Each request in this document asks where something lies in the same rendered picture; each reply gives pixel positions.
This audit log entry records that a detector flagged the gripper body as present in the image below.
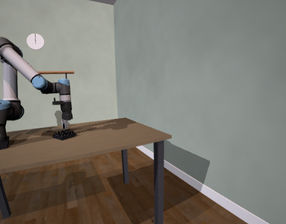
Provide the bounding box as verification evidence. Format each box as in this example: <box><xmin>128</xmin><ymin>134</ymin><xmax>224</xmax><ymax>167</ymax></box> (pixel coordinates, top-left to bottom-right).
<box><xmin>52</xmin><ymin>95</ymin><xmax>73</xmax><ymax>120</ymax></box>

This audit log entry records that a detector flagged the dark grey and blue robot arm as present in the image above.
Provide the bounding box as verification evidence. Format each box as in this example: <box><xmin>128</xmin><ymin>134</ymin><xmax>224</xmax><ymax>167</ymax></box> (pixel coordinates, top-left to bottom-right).
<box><xmin>0</xmin><ymin>37</ymin><xmax>71</xmax><ymax>141</ymax></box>

